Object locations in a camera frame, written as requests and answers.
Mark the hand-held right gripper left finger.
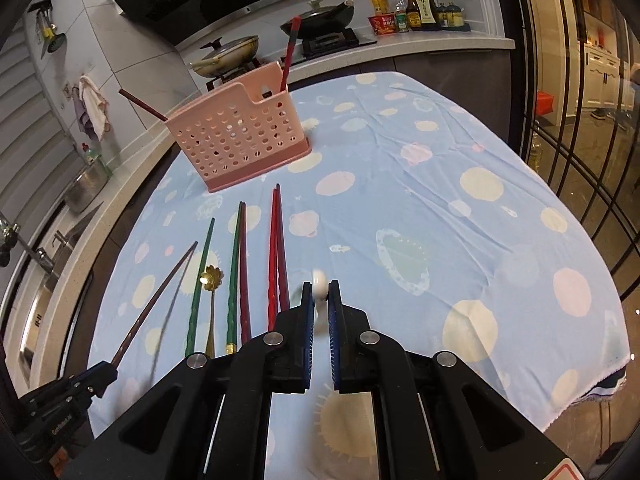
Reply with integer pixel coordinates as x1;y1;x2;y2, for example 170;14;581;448
60;281;316;480

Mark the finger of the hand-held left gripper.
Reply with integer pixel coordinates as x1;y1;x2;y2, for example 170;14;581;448
22;361;119;408

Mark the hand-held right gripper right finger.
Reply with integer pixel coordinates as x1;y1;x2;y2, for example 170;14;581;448
327;280;573;480

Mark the white spoon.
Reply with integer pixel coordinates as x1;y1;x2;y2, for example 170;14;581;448
310;269;329;311

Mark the dark red chopstick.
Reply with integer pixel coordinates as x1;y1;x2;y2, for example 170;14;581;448
238;202;253;344
274;183;290;314

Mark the brown chopstick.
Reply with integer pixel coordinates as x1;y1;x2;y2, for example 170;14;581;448
118;88;169;123
111;241;199;366

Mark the green chopstick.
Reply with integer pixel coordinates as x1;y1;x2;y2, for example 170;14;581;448
184;217;216;359
225;202;246;356

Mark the pink perforated utensil basket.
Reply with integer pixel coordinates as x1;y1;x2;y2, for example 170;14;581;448
165;60;312;194

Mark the steel kitchen sink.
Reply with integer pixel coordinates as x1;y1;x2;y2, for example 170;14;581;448
19;200;102;377

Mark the gold flower spoon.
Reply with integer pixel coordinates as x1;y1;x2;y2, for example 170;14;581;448
199;265;225;359

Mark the steel faucet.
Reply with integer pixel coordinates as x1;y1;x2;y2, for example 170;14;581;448
0;212;57;274

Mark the blue printed tablecloth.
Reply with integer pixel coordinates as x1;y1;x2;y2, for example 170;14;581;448
87;71;632;480

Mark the steel mixing bowl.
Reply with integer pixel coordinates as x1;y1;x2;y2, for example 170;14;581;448
63;162;114;214

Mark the green dish soap bottle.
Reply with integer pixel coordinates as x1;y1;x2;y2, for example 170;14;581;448
80;143;109;172

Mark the purple hanging towel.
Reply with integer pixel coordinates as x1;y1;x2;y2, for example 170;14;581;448
72;87;99;139

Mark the white window blind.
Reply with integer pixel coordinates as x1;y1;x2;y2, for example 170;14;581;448
0;10;77;213

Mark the white hanging towel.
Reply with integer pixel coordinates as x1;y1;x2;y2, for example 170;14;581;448
78;75;111;141

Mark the red and black chopstick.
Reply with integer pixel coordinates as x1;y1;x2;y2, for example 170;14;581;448
279;16;302;92

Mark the black gas stove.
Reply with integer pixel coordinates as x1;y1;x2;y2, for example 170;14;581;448
204;27;379;82

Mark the cream pan with lid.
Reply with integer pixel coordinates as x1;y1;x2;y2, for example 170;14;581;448
188;36;262;79

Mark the red instant food bowl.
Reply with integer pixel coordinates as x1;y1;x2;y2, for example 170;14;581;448
368;14;399;36

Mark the black wok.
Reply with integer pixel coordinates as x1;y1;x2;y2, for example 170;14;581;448
278;0;355;37

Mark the hanging green slotted spoon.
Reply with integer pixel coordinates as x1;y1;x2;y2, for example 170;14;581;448
40;22;67;54

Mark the glass sliding door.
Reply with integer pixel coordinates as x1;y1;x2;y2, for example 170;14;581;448
492;0;640;306

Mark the yellow-cap sauce bottle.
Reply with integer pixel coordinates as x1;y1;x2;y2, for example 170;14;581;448
402;0;424;31

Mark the condiment jar set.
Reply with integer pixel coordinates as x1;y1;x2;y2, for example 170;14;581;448
434;2;471;31

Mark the dark soy sauce bottle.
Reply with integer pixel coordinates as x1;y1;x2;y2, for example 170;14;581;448
412;0;439;30

